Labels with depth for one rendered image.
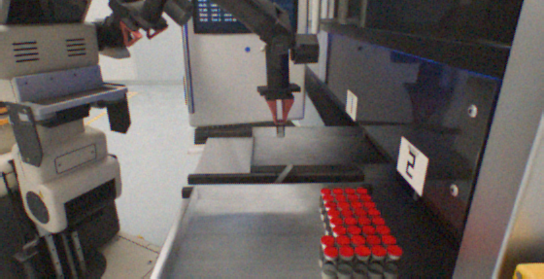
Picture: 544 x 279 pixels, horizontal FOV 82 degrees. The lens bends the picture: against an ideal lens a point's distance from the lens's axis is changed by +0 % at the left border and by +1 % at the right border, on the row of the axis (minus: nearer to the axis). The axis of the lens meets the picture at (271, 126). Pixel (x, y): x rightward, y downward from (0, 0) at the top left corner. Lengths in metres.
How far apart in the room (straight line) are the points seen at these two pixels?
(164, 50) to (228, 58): 4.84
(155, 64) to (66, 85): 5.19
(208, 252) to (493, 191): 0.40
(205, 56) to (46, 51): 0.52
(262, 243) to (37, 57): 0.73
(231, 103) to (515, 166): 1.07
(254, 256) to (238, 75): 0.86
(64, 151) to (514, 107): 1.00
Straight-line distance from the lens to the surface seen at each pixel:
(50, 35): 1.00
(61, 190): 1.04
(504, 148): 0.38
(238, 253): 0.54
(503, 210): 0.39
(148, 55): 6.17
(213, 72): 1.26
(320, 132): 0.98
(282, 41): 0.70
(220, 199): 0.67
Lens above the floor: 1.24
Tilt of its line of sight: 20 degrees down
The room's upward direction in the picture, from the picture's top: straight up
